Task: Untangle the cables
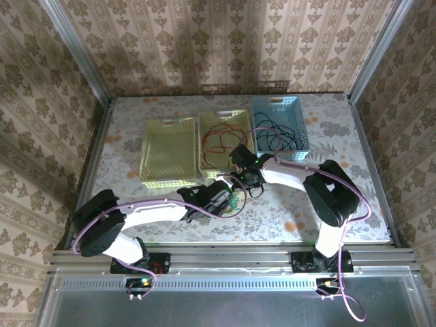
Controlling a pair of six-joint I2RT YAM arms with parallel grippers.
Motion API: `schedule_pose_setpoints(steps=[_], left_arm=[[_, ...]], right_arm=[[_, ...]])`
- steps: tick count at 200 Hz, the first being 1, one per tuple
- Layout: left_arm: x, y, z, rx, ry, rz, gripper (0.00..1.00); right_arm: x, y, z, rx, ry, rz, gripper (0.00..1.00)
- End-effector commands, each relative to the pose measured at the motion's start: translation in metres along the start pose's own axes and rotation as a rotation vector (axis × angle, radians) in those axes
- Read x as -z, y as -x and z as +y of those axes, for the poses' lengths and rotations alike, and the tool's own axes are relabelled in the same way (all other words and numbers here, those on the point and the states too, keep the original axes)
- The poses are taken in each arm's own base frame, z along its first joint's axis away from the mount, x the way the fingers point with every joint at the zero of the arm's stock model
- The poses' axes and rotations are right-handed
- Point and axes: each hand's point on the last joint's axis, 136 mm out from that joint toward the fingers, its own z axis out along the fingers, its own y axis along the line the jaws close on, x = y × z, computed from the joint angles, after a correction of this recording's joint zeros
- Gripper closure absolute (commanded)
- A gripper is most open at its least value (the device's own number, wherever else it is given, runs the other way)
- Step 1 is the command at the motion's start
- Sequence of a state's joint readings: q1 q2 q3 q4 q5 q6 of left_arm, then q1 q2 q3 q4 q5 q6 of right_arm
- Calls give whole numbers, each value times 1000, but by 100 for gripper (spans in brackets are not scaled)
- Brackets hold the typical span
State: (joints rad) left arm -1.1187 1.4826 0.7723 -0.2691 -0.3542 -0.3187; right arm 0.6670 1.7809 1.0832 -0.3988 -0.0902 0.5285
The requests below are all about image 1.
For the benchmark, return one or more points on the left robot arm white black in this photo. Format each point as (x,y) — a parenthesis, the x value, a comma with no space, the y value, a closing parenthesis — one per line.
(153,211)

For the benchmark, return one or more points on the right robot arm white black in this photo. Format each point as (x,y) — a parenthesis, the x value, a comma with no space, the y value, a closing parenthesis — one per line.
(286,175)

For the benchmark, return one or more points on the floral table cover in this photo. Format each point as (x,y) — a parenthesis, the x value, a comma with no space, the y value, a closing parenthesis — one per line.
(272,221)

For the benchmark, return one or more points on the pale yellow perforated basket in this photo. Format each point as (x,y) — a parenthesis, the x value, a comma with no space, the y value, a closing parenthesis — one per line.
(218,117)
(168,153)

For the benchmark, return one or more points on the light blue perforated basket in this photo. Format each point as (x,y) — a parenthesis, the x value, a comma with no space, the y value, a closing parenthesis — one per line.
(282,109)

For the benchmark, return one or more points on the grey metal sheet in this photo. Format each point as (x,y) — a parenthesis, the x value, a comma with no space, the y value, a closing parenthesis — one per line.
(221,310)

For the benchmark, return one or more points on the small connector board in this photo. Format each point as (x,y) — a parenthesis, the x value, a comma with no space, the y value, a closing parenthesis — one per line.
(139,283)
(327,284)

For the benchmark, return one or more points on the aluminium front rail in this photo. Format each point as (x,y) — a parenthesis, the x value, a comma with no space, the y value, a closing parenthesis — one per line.
(231,260)

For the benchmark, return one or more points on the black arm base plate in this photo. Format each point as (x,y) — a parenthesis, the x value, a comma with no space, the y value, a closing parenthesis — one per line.
(163,262)
(299,264)

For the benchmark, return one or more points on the aluminium frame post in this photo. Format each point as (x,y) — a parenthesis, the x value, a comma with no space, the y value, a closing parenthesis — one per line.
(378,51)
(78,51)

